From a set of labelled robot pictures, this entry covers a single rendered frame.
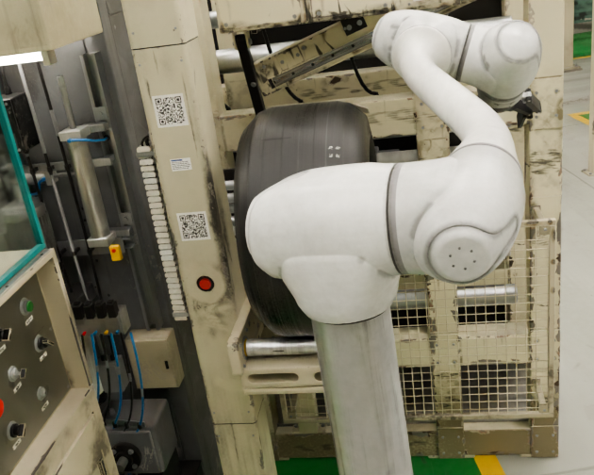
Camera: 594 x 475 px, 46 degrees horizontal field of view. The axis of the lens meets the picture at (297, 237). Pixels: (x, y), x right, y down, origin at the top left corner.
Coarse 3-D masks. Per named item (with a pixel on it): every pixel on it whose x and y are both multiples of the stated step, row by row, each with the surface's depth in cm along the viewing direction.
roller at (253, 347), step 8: (288, 336) 178; (296, 336) 178; (304, 336) 177; (312, 336) 177; (248, 344) 178; (256, 344) 178; (264, 344) 177; (272, 344) 177; (280, 344) 177; (288, 344) 176; (296, 344) 176; (304, 344) 176; (312, 344) 175; (248, 352) 178; (256, 352) 178; (264, 352) 178; (272, 352) 177; (280, 352) 177; (288, 352) 177; (296, 352) 177; (304, 352) 176; (312, 352) 176
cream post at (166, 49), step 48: (144, 0) 154; (144, 48) 159; (192, 48) 163; (144, 96) 163; (192, 96) 162; (192, 144) 166; (192, 192) 171; (192, 240) 176; (192, 288) 182; (240, 288) 190; (240, 384) 192; (240, 432) 198
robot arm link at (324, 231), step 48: (288, 192) 83; (336, 192) 80; (384, 192) 78; (288, 240) 82; (336, 240) 79; (384, 240) 78; (336, 288) 82; (384, 288) 83; (336, 336) 86; (384, 336) 87; (336, 384) 89; (384, 384) 88; (336, 432) 92; (384, 432) 90
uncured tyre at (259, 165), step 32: (256, 128) 162; (288, 128) 159; (320, 128) 157; (352, 128) 158; (256, 160) 155; (288, 160) 153; (320, 160) 152; (352, 160) 153; (256, 192) 152; (256, 288) 157; (288, 288) 155; (288, 320) 163
